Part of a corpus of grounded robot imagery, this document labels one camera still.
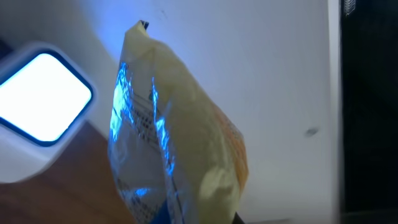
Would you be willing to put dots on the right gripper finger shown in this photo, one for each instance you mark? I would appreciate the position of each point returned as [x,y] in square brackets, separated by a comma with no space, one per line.
[237,219]

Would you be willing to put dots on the white barcode scanner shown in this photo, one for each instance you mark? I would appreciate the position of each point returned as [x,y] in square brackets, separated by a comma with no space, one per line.
[45,98]

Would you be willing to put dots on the cream snack bag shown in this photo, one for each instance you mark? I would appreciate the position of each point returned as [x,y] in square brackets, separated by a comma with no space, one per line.
[175,156]

